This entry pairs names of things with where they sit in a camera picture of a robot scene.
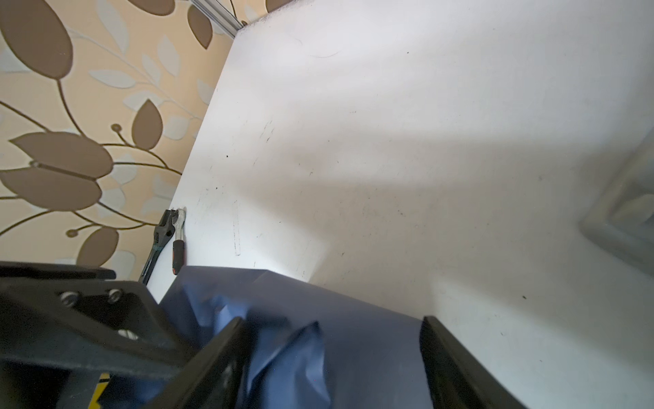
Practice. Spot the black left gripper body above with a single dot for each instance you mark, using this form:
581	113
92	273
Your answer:
63	326

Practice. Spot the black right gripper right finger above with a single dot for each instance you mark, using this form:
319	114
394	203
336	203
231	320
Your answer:
455	377

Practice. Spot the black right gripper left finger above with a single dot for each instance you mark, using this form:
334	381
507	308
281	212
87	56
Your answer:
212	378

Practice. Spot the blue wrapping paper sheet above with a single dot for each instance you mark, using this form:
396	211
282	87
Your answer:
313	348

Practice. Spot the black adjustable wrench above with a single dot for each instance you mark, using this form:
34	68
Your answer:
162	234

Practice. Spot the grey tape dispenser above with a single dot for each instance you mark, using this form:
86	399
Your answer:
621	221

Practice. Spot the red handled ratchet wrench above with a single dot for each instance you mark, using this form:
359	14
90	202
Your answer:
179	244

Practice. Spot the aluminium frame post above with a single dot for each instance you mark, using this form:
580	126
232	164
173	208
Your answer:
222	18

